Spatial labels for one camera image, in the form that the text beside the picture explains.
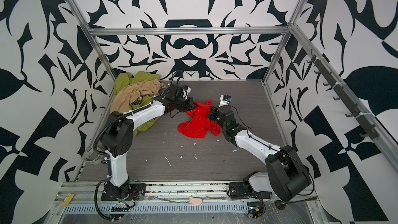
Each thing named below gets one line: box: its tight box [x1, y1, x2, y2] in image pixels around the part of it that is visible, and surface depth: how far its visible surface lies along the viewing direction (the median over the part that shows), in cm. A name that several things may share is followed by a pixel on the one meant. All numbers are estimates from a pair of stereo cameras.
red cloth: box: [177, 100, 221, 139], surface depth 93 cm
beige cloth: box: [110, 78, 167, 114], surface depth 106 cm
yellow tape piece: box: [61, 192, 75, 208], surface depth 73 cm
